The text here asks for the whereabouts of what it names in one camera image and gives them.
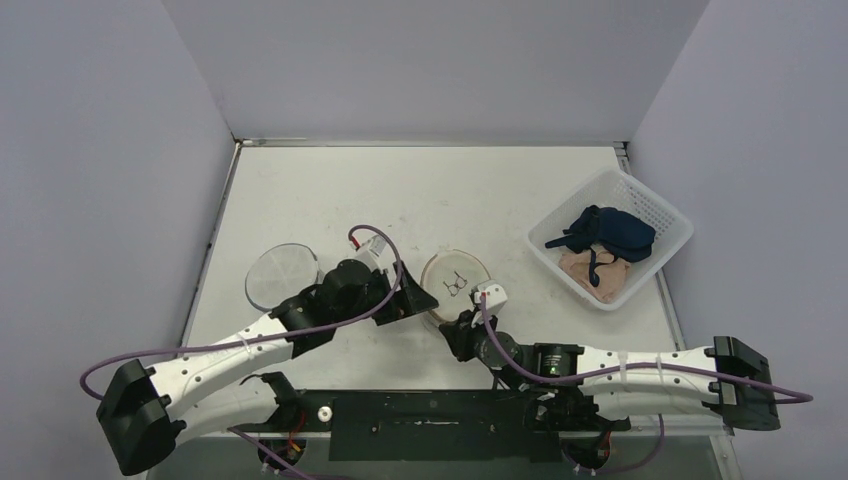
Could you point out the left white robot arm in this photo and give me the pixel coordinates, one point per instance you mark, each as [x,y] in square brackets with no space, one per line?
[147,411]

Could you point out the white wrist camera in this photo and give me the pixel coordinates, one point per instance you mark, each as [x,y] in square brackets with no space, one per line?
[493,295]
[370,253]

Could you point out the white plastic basket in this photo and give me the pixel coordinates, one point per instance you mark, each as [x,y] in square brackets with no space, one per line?
[611,187]

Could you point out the blue-trim mesh laundry bag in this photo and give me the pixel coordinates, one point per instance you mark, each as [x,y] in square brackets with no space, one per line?
[280,273]

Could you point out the beige bra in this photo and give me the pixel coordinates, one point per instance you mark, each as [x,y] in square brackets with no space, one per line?
[598,271]

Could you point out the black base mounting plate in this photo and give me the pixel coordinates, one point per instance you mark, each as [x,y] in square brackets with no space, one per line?
[441,425]

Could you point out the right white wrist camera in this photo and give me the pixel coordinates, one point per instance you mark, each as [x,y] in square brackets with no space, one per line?
[493,295]

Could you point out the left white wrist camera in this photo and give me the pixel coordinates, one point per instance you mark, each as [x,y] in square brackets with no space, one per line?
[370,253]

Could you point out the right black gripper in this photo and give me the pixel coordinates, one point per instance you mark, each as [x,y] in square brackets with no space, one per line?
[461,328]

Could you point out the navy blue bra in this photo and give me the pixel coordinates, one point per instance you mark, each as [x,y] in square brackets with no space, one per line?
[617,231]

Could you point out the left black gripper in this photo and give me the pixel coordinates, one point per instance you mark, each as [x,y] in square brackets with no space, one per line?
[410,301]

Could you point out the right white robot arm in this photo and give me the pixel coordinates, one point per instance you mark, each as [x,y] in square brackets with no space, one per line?
[583,387]

